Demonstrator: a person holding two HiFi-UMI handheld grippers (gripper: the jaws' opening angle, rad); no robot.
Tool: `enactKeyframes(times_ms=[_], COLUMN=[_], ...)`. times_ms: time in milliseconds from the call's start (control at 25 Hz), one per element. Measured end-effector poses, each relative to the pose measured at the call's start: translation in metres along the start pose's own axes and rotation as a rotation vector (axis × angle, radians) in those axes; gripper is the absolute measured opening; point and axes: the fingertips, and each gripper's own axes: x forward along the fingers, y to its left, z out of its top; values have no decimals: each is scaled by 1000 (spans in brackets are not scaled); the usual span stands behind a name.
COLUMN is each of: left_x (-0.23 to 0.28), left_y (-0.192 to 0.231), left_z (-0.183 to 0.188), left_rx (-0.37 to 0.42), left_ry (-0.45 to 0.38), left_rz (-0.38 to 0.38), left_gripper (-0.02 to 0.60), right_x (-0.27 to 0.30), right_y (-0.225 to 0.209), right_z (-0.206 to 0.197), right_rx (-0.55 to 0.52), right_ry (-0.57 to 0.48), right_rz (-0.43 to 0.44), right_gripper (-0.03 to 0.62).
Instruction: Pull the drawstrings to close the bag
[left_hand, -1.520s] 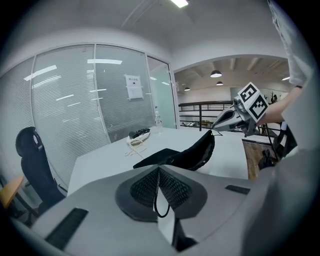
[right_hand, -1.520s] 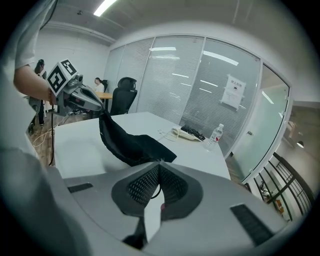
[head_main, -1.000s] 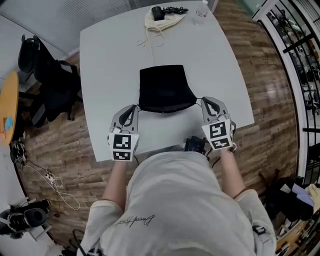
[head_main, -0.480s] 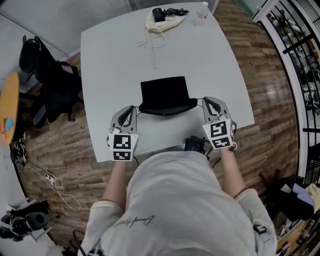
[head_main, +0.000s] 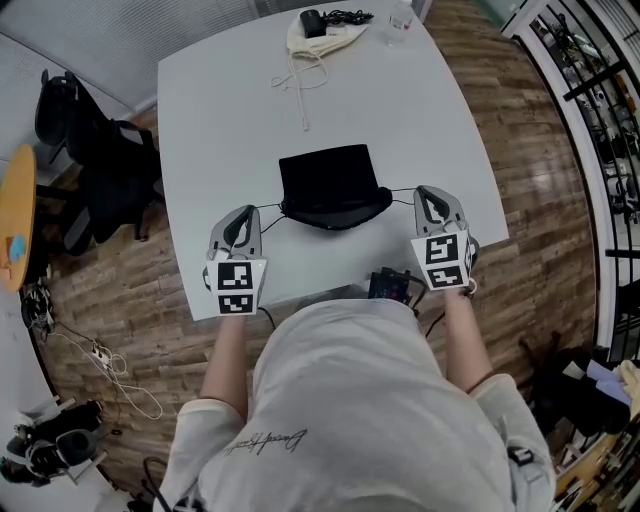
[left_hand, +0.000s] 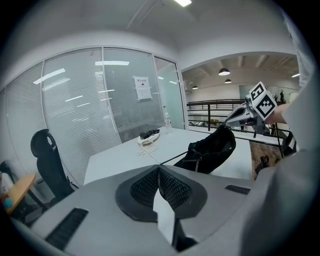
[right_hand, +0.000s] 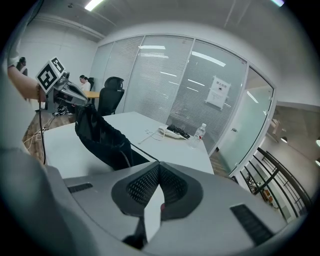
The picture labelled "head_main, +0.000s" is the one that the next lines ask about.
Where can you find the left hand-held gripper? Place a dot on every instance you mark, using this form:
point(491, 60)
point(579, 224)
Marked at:
point(235, 285)

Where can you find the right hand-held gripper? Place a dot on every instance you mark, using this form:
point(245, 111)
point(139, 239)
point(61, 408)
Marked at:
point(445, 260)

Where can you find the black drawstring bag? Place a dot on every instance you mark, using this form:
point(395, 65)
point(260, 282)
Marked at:
point(330, 185)

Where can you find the black shoulder clip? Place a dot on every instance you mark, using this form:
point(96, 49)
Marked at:
point(520, 456)

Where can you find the person's left forearm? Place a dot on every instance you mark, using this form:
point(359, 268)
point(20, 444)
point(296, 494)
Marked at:
point(227, 365)

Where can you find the person's right forearm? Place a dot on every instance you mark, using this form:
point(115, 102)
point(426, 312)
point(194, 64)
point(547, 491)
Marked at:
point(465, 340)

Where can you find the black controller box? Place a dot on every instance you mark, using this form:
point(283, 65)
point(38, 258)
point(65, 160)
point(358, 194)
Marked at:
point(390, 287)

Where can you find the black office chair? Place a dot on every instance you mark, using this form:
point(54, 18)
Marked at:
point(110, 185)

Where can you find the shelf of assorted items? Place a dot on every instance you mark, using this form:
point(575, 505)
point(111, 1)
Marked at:
point(600, 130)

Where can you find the white power strip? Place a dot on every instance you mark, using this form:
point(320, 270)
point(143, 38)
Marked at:
point(101, 354)

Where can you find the clear water bottle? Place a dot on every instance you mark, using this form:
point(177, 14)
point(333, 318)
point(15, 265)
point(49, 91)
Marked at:
point(400, 22)

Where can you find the person's grey shirt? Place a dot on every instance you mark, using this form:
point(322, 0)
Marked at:
point(360, 400)

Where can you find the black chair with clothes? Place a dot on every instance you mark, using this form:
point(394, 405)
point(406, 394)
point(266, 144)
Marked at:
point(560, 390)

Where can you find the black power adapter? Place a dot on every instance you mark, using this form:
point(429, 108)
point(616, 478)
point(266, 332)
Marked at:
point(312, 22)

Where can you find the blue small object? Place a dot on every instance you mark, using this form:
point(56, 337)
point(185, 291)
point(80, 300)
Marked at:
point(17, 247)

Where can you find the round wooden table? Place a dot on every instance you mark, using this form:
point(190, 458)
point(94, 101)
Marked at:
point(17, 210)

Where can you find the orange cardboard box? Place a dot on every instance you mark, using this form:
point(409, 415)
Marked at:
point(7, 265)

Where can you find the purple cloth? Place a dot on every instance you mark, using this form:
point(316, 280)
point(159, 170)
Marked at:
point(607, 385)

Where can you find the beige cloth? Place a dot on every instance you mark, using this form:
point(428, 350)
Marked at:
point(631, 382)

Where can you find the black tripod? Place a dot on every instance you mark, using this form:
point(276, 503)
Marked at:
point(155, 485)

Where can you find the grey black equipment pile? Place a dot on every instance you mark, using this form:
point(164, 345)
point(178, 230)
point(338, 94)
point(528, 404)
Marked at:
point(55, 445)

